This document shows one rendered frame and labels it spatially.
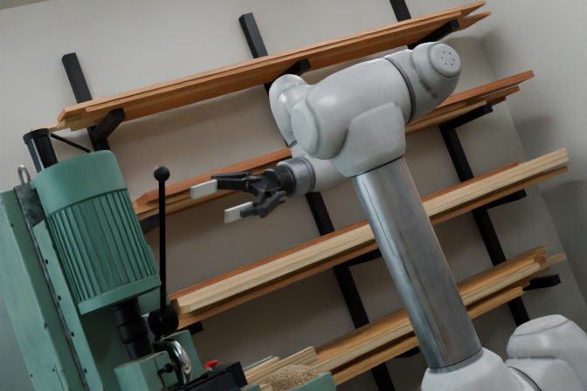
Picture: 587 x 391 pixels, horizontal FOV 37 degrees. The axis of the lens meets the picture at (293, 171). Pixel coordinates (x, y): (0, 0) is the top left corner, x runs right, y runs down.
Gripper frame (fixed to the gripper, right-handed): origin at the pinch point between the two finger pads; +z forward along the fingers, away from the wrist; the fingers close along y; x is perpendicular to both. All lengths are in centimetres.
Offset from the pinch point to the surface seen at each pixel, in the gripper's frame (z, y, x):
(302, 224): -175, 160, -135
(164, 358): 21.7, -14.4, -23.4
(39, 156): 26.0, 29.5, 6.2
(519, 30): -330, 154, -51
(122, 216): 21.1, 2.1, 2.3
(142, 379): 27.4, -15.2, -25.5
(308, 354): -14.8, -19.0, -36.0
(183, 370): 12.4, -7.7, -35.2
